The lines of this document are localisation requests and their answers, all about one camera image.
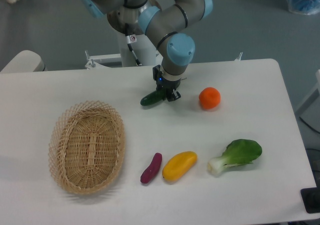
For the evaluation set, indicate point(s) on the woven wicker basket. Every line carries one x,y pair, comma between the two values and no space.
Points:
87,148

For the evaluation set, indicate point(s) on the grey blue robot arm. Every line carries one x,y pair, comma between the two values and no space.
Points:
153,36

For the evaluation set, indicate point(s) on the white table leg frame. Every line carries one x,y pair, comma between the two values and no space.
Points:
308,110

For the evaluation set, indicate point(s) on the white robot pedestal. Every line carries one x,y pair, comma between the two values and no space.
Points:
135,48

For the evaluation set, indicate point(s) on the green cucumber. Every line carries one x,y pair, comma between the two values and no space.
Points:
153,98

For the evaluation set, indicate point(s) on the purple sweet potato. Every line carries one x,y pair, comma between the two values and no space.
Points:
152,170

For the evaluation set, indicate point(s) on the yellow mango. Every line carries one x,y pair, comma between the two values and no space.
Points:
179,165

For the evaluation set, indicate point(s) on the white chair back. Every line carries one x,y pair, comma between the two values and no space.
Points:
25,62

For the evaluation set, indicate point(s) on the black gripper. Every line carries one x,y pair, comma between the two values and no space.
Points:
166,83

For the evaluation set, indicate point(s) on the black device at table edge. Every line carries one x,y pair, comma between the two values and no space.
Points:
311,199

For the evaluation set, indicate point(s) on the green bok choy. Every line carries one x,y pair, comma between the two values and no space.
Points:
239,152

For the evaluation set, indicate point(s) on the orange tangerine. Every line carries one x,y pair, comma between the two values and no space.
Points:
209,98

